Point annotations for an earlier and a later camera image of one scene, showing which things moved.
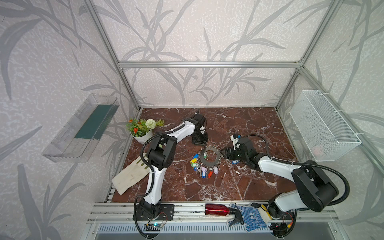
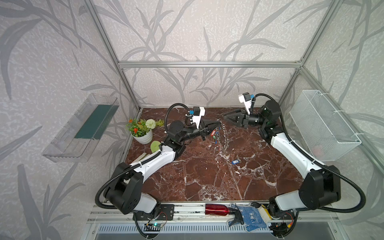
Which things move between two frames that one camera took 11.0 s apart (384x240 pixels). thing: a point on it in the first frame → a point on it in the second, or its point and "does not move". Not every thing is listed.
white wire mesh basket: [328, 135] does not move
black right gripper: [234, 153] → [243, 119]
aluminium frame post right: [334, 6] does not move
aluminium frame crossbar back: [209, 64] does not move
